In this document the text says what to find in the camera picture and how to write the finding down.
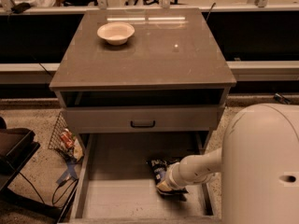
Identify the white paper bowl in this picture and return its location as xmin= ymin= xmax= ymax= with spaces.
xmin=97 ymin=22 xmax=135 ymax=46

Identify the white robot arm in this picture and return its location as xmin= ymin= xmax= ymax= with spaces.
xmin=157 ymin=104 xmax=299 ymax=224

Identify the black drawer handle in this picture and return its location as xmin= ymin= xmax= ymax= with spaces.
xmin=130 ymin=120 xmax=156 ymax=129

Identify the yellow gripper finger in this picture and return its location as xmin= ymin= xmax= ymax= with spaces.
xmin=156 ymin=181 xmax=173 ymax=192

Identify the blue Kettle chip bag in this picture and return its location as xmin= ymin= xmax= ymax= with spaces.
xmin=147 ymin=159 xmax=188 ymax=195

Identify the black cable on floor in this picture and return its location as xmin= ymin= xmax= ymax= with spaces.
xmin=18 ymin=171 xmax=79 ymax=207

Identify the grey drawer cabinet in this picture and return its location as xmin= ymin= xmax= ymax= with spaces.
xmin=50 ymin=8 xmax=235 ymax=149

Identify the open grey middle drawer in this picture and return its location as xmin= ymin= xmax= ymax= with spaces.
xmin=65 ymin=132 xmax=221 ymax=224

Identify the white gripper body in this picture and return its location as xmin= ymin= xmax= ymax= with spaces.
xmin=165 ymin=162 xmax=187 ymax=189

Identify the closed grey top drawer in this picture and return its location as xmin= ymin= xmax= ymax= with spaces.
xmin=62 ymin=105 xmax=224 ymax=133

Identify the dark snack bar on floor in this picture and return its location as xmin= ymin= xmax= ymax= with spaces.
xmin=274 ymin=93 xmax=292 ymax=105

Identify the wire mesh basket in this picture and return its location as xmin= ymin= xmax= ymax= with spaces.
xmin=49 ymin=114 xmax=83 ymax=162

